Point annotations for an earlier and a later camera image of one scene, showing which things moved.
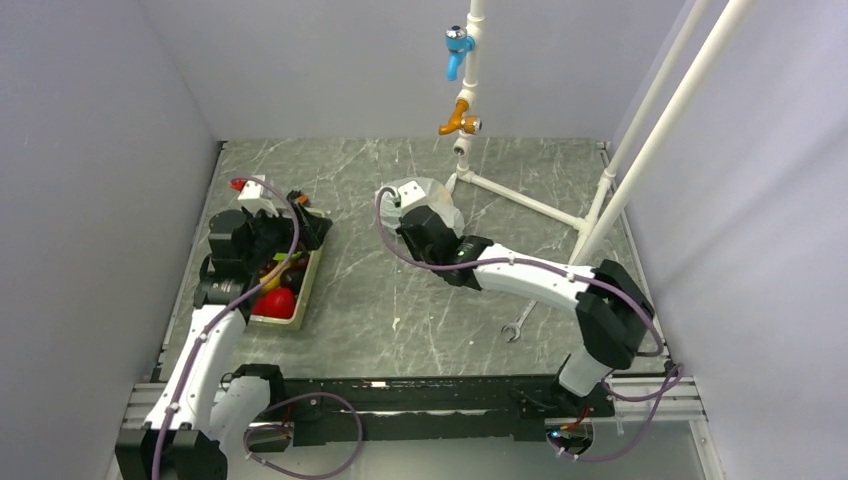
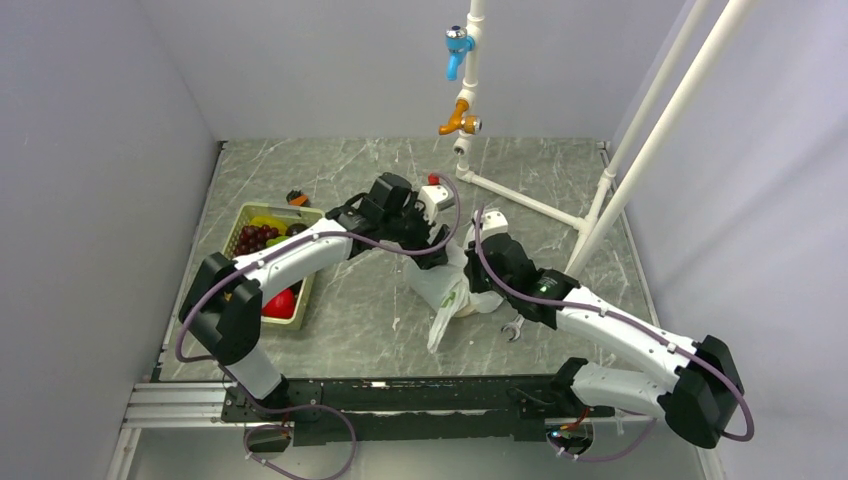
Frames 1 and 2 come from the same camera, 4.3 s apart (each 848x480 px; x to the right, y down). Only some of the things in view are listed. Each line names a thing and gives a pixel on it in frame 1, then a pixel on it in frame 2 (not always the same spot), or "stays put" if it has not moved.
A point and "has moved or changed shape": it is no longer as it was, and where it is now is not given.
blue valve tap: (458, 43) stays put
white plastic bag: (438, 201) has moved or changed shape
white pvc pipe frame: (596, 224) stays put
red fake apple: (275, 303) stays put
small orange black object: (303, 199) stays put
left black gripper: (311, 229) -> (415, 209)
